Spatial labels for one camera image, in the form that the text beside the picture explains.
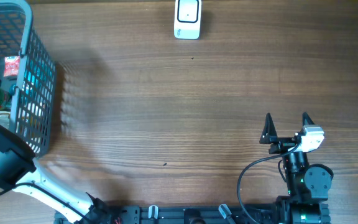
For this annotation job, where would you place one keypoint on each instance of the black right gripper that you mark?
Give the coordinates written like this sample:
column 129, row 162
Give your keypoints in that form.
column 270, row 135

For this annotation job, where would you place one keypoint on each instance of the red white small box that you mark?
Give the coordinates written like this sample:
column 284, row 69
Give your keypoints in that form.
column 11, row 67

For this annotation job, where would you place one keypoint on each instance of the blue mouthwash bottle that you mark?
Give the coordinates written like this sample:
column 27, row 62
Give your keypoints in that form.
column 36, row 80

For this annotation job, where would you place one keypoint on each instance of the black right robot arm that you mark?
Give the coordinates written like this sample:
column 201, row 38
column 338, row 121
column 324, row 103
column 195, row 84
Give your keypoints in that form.
column 308, row 184

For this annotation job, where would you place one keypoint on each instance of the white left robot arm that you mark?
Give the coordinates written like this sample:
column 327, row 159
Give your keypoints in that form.
column 20, row 172

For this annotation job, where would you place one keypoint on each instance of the white barcode scanner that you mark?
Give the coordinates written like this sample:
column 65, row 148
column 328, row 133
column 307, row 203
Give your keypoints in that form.
column 187, row 19

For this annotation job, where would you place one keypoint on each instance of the snack packet in basket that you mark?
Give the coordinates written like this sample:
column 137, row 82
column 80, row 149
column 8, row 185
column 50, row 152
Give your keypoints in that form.
column 5, row 108

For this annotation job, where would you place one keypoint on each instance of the grey plastic mesh basket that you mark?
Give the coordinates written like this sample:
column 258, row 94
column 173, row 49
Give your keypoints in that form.
column 31, row 118

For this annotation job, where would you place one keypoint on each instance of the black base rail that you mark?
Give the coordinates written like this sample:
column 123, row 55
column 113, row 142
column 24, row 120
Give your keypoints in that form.
column 265, row 213

